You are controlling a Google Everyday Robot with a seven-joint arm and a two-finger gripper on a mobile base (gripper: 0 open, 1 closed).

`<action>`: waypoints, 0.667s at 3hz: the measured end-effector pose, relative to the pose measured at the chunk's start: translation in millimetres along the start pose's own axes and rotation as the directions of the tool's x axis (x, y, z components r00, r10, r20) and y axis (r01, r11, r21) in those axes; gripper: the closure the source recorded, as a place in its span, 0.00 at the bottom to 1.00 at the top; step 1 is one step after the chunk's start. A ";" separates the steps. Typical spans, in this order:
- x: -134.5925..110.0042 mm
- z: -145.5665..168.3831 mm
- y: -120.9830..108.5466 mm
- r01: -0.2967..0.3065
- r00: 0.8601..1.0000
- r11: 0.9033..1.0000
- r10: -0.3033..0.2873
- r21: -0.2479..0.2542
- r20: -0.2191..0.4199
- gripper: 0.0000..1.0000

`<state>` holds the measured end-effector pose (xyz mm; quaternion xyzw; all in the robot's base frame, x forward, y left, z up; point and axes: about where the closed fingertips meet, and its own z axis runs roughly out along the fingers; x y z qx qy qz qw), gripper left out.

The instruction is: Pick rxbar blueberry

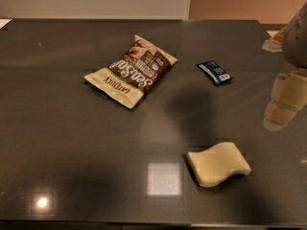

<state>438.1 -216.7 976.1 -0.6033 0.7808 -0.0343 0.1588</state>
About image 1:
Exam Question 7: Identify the blue rxbar blueberry bar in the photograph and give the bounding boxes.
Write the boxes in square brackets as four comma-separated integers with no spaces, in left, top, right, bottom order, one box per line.
[197,60,232,86]

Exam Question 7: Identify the white paper sheet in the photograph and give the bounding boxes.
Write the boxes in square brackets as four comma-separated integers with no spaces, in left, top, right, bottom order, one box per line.
[0,19,12,30]

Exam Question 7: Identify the brown sea salt chips bag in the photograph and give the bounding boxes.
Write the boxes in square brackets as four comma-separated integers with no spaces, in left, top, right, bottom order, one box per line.
[84,35,177,109]

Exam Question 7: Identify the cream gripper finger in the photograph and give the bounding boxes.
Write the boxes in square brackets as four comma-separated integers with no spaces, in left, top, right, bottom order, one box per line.
[263,68,307,131]
[262,27,286,53]

